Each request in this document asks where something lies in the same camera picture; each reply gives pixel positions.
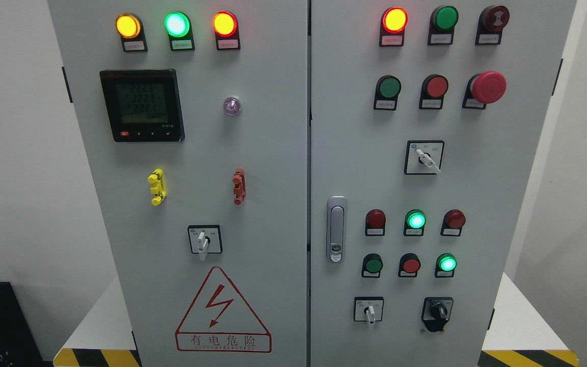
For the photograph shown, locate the white rotary selector switch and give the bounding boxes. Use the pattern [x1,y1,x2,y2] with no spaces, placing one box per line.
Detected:
[187,225,223,261]

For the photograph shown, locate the red lit indicator light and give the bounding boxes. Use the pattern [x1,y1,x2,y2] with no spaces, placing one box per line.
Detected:
[212,10,241,50]

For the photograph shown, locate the green lit indicator light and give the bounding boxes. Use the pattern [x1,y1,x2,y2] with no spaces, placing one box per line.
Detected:
[164,11,195,51]

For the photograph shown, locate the yellow indicator light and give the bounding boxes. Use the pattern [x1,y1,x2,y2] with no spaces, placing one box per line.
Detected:
[116,13,148,52]

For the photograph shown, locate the red terminal connector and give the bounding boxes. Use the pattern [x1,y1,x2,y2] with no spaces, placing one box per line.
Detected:
[231,169,247,206]

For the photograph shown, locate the dark red indicator left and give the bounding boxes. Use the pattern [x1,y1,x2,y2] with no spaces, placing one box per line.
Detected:
[365,209,386,237]

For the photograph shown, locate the dark red indicator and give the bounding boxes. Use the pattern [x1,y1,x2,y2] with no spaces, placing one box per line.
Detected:
[441,209,466,237]
[365,209,386,237]

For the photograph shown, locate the small clear purple lamp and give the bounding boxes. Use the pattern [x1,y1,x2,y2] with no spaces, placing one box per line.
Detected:
[223,96,242,116]

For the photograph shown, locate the green small push button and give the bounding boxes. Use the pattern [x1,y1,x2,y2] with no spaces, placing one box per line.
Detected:
[361,253,384,277]

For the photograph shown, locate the grey left cabinet door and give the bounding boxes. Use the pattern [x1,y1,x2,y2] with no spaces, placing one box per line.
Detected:
[48,1,308,366]

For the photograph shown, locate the grey cabinet door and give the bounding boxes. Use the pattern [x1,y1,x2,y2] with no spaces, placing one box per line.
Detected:
[48,1,308,366]
[310,1,577,366]

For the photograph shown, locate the green lit indicator middle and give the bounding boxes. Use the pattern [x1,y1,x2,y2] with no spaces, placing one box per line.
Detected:
[404,209,426,237]

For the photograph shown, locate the yellow terminal connector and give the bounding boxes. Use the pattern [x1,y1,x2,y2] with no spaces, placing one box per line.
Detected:
[147,168,166,206]

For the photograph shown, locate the red small push button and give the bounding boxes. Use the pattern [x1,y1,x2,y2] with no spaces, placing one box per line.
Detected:
[398,253,421,277]

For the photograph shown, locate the grey right cabinet door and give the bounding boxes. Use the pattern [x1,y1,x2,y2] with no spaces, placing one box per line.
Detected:
[310,1,577,366]

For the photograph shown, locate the red high voltage warning sticker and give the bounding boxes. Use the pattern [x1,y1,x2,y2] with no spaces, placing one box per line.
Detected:
[175,266,272,353]

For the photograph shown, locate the dark red indicator right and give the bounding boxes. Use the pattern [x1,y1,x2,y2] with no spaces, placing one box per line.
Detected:
[441,209,466,237]

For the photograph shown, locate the black digital power meter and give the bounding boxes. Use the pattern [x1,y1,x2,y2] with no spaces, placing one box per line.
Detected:
[99,69,185,142]

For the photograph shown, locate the green lit small button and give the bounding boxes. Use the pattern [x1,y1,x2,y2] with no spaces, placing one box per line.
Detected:
[434,253,458,278]

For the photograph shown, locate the red lit top indicator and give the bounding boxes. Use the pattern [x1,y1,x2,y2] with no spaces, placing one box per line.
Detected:
[379,7,408,48]

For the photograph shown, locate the red emergency stop button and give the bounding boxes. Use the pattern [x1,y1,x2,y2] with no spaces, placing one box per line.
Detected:
[463,70,507,111]

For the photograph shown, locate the green top push button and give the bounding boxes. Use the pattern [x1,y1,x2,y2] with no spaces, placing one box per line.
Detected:
[427,6,459,46]

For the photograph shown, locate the dark red buzzer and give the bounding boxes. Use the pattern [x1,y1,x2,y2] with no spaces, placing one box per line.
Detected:
[475,5,510,45]

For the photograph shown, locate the white platform with hazard stripes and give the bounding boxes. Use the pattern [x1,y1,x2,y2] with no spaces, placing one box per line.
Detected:
[52,275,579,366]

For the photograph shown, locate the silver door lock handle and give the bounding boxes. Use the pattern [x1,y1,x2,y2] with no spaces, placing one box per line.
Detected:
[326,196,347,264]

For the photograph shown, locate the white selector switch upper right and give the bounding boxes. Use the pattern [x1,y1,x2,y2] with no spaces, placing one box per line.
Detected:
[405,140,445,175]

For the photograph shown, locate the white selector switch lower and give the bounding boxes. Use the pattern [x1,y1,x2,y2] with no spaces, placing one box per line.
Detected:
[353,297,384,325]

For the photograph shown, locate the black rotary knob switch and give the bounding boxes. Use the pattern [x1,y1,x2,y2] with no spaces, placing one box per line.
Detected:
[421,297,454,332]

